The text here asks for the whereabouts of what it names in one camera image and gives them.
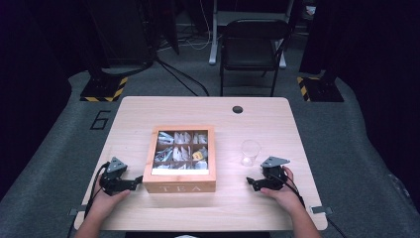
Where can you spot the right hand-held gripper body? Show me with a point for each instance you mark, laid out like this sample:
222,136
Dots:
273,175

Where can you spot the clear plastic cup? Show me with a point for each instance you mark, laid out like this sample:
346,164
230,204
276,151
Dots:
250,150

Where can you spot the person's right hand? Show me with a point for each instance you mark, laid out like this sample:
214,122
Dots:
287,196

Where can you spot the grey metal table bracket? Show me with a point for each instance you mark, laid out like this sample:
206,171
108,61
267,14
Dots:
77,210
322,210

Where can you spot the person's left hand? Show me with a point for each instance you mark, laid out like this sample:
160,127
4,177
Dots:
104,203

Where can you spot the hazard striped stand base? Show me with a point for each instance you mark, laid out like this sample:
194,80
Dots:
102,89
322,89

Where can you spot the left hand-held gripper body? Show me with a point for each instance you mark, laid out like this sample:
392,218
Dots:
114,180

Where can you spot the wooden tea box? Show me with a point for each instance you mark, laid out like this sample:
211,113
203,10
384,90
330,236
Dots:
180,183

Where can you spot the black folding chair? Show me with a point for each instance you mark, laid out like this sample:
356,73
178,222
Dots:
251,49

